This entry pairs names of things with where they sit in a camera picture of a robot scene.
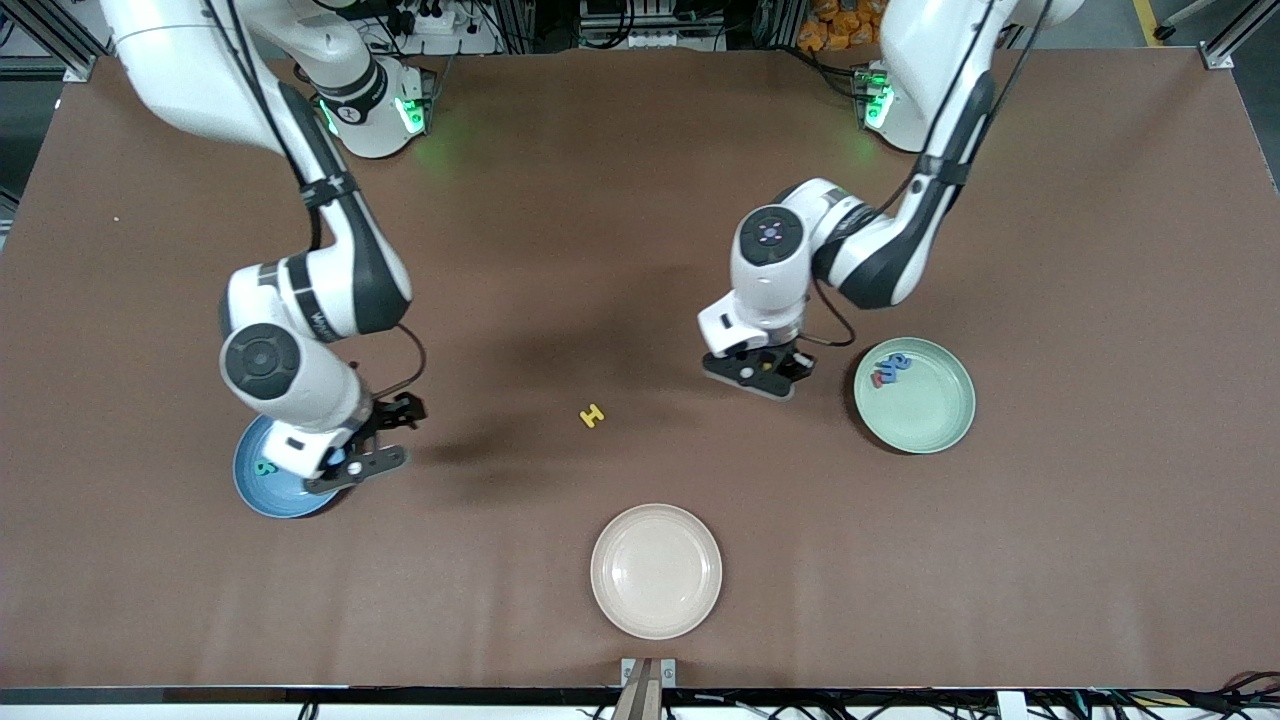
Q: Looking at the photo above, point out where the blue plate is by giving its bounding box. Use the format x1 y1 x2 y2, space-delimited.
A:
232 415 343 520

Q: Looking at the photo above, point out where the green plate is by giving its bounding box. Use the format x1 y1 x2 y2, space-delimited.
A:
853 337 977 456

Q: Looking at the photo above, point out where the beige plate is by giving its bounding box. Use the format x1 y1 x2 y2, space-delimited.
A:
590 503 724 641

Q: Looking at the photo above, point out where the grey equipment box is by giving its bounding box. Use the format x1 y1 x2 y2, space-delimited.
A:
578 0 736 51

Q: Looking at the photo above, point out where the orange snack pile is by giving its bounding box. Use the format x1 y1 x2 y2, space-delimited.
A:
797 0 891 53

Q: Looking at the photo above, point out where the white power strip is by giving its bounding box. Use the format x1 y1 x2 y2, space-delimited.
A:
385 0 501 56

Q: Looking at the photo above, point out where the brown table cover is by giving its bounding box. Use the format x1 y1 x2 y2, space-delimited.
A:
0 45 1280 691

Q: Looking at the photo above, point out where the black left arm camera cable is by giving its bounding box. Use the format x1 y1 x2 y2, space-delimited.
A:
785 0 1051 386

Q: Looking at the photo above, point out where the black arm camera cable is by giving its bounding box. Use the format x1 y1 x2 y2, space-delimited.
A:
200 0 429 433
785 0 1051 386

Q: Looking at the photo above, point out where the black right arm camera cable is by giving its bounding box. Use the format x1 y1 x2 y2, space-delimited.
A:
200 0 429 433

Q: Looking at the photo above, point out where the metal table edge bracket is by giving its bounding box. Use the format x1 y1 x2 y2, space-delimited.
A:
620 657 677 720

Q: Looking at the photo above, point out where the aluminium frame post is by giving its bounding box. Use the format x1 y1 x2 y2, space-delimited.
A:
1200 0 1280 71
0 0 111 83

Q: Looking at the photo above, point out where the red and black cable bundle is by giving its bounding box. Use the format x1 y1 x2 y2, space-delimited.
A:
1185 672 1280 717

